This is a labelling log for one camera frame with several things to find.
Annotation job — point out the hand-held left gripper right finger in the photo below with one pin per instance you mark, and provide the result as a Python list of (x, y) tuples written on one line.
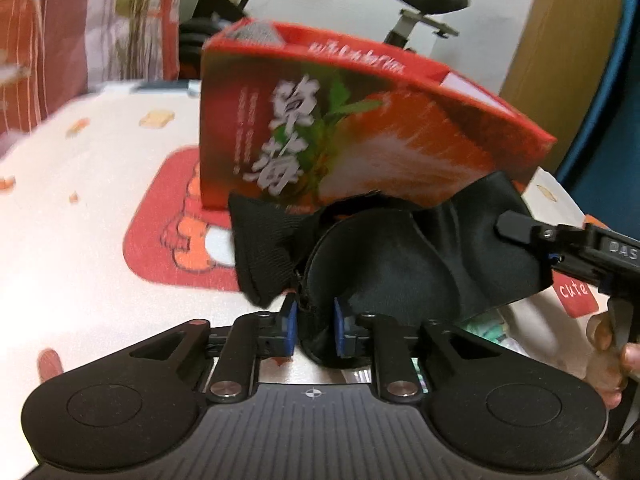
[(340, 331)]

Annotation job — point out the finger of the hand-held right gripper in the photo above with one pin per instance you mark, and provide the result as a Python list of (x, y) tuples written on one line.
[(525, 232), (575, 270)]

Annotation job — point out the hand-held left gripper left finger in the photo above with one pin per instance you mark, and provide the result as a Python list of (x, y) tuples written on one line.
[(288, 322)]

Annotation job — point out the red strawberry print box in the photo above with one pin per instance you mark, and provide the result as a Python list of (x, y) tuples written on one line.
[(360, 110)]

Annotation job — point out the grey knit cloth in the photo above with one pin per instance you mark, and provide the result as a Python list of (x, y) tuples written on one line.
[(257, 32)]

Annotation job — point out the person's right hand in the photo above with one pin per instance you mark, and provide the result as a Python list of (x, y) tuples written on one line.
[(607, 365)]

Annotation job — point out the green and white packet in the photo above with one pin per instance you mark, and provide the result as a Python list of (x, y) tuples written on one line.
[(490, 327)]

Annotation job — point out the blue fabric panel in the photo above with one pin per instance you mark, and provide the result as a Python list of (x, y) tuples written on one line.
[(612, 135)]

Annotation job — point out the wooden door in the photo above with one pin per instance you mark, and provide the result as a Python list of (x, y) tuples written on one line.
[(560, 50)]

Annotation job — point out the printed cartoon blanket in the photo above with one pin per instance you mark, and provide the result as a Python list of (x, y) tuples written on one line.
[(100, 210)]

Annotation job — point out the black exercise bike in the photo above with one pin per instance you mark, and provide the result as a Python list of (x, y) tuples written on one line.
[(430, 2)]

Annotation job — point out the red and white curtain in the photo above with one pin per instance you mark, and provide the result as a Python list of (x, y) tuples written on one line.
[(60, 35)]

